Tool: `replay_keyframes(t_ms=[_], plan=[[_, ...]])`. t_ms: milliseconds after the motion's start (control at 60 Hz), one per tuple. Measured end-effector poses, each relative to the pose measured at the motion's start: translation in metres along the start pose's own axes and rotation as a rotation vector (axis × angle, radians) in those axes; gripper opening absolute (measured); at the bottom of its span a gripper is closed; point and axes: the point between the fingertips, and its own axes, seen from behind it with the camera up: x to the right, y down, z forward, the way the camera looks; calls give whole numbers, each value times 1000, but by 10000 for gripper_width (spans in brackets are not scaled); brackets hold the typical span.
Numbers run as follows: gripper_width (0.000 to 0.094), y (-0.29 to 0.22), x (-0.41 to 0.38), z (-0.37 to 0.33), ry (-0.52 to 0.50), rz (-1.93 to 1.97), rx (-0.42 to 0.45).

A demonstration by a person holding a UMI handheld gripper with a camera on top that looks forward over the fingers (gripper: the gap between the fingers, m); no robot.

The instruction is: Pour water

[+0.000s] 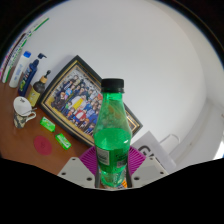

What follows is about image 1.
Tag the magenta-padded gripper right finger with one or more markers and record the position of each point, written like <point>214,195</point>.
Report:
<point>150,170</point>

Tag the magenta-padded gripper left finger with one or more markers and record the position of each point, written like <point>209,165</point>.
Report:
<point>75,170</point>

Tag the green plastic drink bottle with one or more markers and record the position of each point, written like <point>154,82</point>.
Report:
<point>111,140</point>

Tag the white paper gift bag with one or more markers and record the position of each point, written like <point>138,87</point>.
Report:
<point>156,150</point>

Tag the small green packet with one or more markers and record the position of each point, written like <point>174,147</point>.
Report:
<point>47,124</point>
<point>63,141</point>

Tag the framed group picture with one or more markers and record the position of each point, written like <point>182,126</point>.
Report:
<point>76,100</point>

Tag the metal spoon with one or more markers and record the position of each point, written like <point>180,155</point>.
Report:
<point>32,109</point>

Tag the floral patterned mug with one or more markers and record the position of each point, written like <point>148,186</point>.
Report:
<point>22,113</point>

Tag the brown pump bottle yellow label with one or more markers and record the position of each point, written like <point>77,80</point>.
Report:
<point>36,91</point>

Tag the dark blue pump bottle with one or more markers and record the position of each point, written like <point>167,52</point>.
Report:
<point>29,76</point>

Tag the white bottle with blue cap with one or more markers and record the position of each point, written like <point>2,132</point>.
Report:
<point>19,70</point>

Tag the pink shuttlecock tube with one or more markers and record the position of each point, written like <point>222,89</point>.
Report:
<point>11,55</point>

